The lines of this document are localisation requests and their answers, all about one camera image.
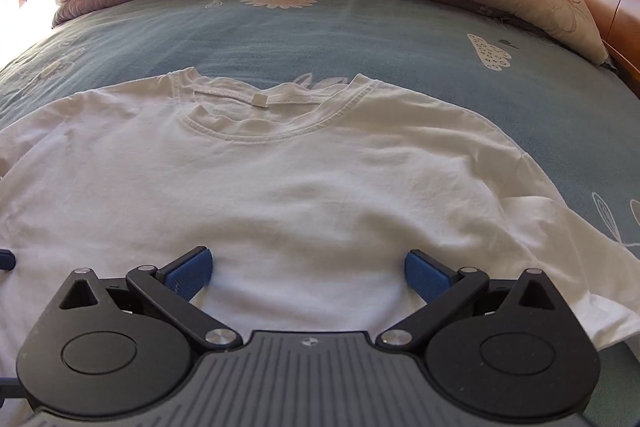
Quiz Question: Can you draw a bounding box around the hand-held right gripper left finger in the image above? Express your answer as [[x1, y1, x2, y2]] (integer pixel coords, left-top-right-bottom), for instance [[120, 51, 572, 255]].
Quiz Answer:
[[57, 246, 240, 350]]

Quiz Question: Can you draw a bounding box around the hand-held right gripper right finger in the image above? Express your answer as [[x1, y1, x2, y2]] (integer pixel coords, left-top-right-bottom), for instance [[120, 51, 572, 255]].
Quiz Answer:
[[375, 249, 566, 352]]

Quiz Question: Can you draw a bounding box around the white long-sleeved printed shirt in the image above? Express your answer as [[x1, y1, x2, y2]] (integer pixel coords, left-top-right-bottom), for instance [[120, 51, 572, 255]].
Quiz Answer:
[[0, 68, 640, 427]]

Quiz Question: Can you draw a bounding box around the blue floral bed sheet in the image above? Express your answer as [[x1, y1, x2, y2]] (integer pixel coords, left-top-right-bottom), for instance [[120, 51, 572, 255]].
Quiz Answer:
[[0, 0, 640, 427]]

